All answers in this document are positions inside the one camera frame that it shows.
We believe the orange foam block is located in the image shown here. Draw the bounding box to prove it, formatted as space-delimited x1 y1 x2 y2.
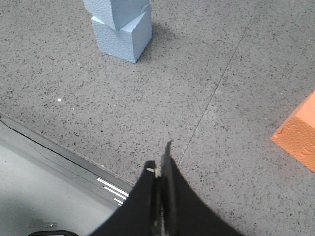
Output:
271 92 315 172

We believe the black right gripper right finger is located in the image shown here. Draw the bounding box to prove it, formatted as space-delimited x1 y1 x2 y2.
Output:
161 140 241 236

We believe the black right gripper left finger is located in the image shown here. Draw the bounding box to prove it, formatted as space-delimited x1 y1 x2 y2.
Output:
91 161 162 236

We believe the light blue foam block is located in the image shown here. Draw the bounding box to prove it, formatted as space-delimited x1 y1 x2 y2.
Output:
83 0 150 30
91 4 153 63

